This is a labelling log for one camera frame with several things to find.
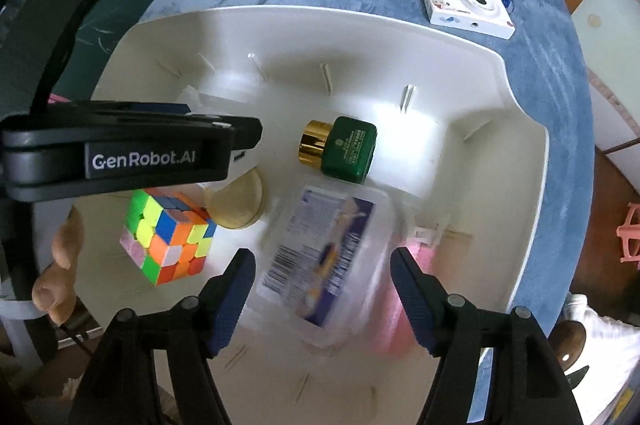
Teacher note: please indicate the person's left hand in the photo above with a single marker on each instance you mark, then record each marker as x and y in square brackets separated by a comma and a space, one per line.
[54, 291]

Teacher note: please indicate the round tan compact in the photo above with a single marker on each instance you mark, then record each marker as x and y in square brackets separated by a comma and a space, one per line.
[239, 204]

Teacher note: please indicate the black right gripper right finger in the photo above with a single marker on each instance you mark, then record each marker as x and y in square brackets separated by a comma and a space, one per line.
[527, 384]

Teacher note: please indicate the clear labelled plastic box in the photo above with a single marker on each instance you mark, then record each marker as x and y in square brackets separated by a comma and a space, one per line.
[324, 260]

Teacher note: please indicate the white toy camera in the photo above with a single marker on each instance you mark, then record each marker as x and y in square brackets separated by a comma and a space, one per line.
[487, 17]

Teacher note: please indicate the pink plastic stool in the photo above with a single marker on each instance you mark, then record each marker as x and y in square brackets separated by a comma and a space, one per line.
[629, 234]

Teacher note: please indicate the white plastic tray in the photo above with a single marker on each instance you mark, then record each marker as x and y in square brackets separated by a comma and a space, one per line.
[265, 377]

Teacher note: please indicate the multicolour puzzle cube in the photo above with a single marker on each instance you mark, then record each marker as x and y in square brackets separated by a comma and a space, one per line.
[167, 235]

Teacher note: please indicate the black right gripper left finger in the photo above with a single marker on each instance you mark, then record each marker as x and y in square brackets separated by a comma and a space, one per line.
[119, 385]

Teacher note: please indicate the green bottle with gold cap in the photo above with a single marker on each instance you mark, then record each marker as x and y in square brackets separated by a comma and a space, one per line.
[341, 150]

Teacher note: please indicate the pink rectangular eraser case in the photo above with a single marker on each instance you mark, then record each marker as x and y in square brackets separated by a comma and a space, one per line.
[405, 294]

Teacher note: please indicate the white square charger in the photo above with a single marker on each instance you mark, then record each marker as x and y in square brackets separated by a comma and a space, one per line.
[241, 162]

